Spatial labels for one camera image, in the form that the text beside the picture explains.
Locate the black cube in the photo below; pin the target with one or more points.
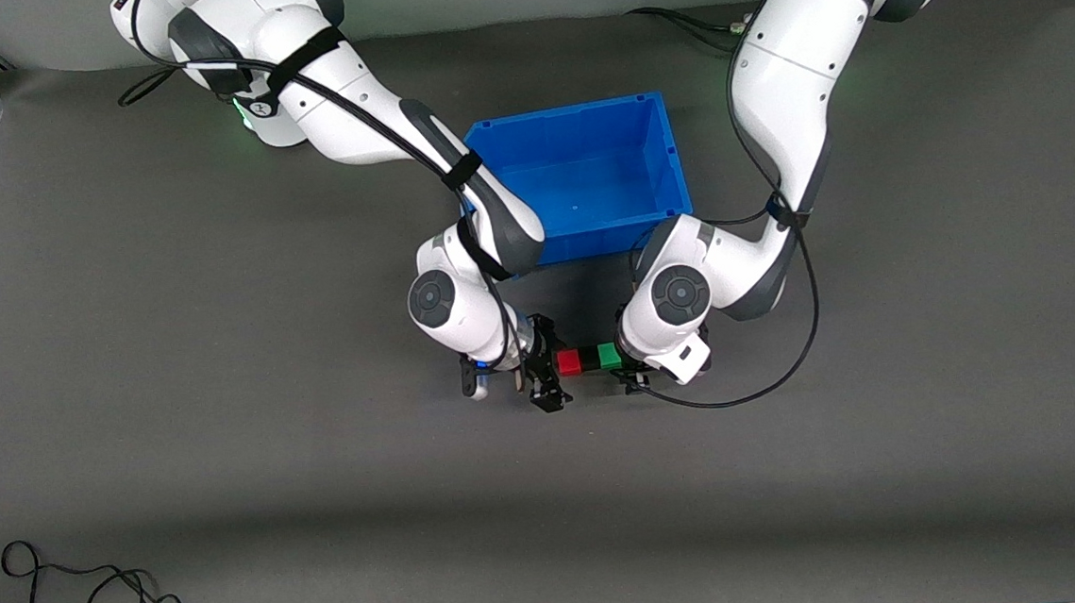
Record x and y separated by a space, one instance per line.
590 361

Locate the red cube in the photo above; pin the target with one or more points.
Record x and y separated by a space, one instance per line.
569 364

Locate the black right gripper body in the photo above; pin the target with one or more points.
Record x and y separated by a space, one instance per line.
542 360

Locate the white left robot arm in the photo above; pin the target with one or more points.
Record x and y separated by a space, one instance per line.
797 85

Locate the blue plastic storage bin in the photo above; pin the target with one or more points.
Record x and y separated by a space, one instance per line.
585 170

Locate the dark grey table mat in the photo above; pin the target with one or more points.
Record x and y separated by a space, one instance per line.
551 490

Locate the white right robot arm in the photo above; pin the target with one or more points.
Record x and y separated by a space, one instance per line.
343 97

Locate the green cube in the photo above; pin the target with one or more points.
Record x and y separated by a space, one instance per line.
609 356

